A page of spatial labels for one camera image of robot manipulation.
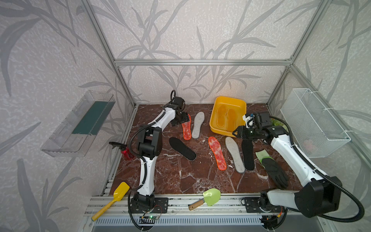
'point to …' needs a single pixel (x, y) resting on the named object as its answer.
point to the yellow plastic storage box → (239, 105)
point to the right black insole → (247, 149)
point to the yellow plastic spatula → (120, 191)
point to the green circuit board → (152, 217)
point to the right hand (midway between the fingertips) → (235, 132)
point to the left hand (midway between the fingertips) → (184, 120)
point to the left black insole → (178, 145)
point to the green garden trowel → (210, 196)
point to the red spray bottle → (124, 150)
